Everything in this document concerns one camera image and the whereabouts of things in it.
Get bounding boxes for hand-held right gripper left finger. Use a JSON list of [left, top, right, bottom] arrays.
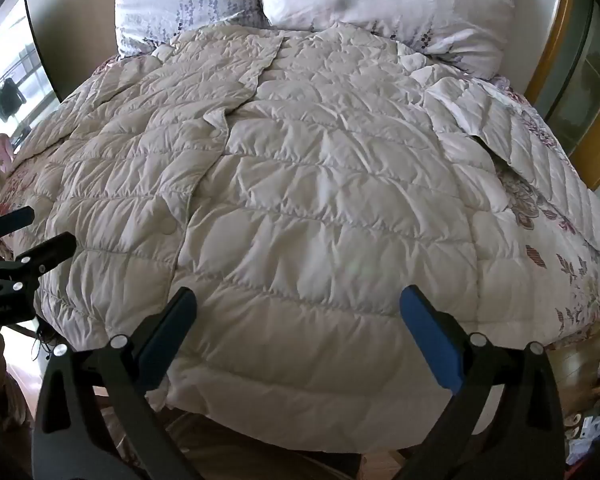
[[31, 286, 206, 480]]

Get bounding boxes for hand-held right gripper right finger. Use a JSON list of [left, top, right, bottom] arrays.
[[399, 285, 566, 480]]

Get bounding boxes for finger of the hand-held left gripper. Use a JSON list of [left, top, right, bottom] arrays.
[[0, 206, 35, 242], [0, 232, 77, 293]]

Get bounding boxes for white quilted down coat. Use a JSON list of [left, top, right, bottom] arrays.
[[16, 25, 600, 457]]

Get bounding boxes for dark hanging cloth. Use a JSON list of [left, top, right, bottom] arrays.
[[0, 76, 25, 122]]

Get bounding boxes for person's glossy brown jacket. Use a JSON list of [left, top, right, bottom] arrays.
[[100, 405, 381, 480]]

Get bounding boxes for window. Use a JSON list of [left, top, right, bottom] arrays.
[[0, 0, 62, 152]]

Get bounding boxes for printed box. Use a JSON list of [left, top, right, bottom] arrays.
[[565, 400, 600, 466]]

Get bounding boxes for floral pillow with lavender print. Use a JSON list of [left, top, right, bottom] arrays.
[[116, 0, 271, 59]]

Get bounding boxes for pink pillow with tree print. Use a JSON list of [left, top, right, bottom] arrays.
[[257, 0, 524, 81]]

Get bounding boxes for black cable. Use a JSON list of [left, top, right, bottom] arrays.
[[30, 320, 57, 362]]

